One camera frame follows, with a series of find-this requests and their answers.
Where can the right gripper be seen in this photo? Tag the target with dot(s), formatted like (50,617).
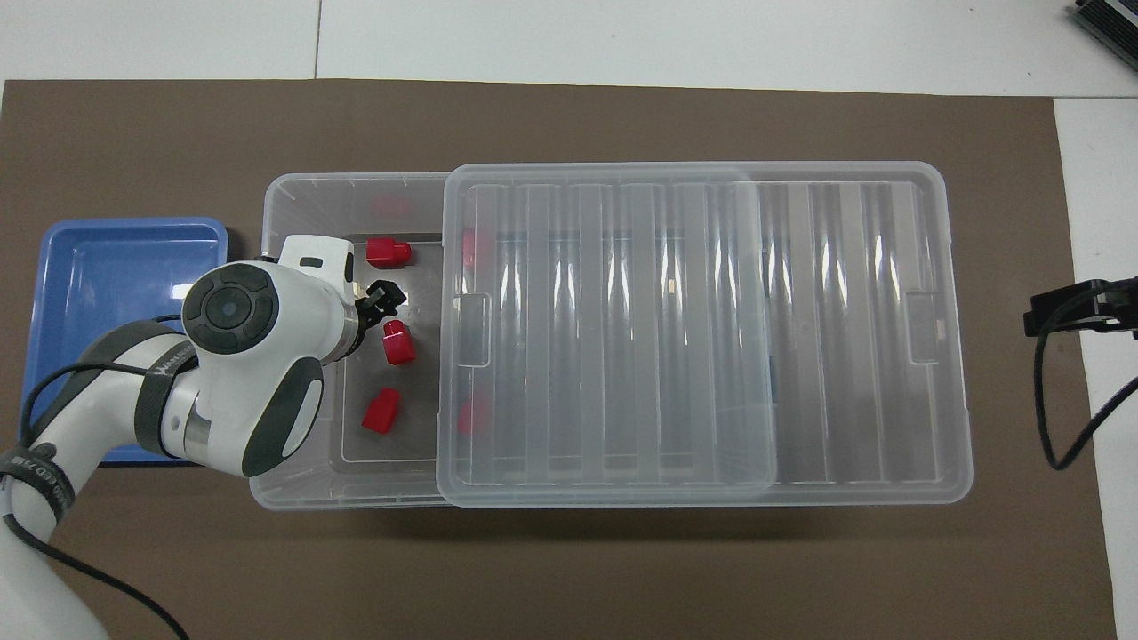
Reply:
(1122,302)

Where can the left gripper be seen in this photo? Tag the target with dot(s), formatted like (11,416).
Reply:
(362,320)

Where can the red block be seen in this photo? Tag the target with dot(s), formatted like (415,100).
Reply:
(381,412)
(399,345)
(385,252)

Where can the clear plastic box lid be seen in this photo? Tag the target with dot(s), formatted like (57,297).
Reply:
(853,356)

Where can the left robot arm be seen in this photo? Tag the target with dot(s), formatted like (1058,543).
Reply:
(258,356)

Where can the clear plastic storage box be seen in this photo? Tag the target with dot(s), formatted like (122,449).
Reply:
(356,480)

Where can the black stand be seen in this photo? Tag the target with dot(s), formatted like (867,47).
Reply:
(1111,20)

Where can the blue plastic tray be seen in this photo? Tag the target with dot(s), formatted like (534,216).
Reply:
(107,267)

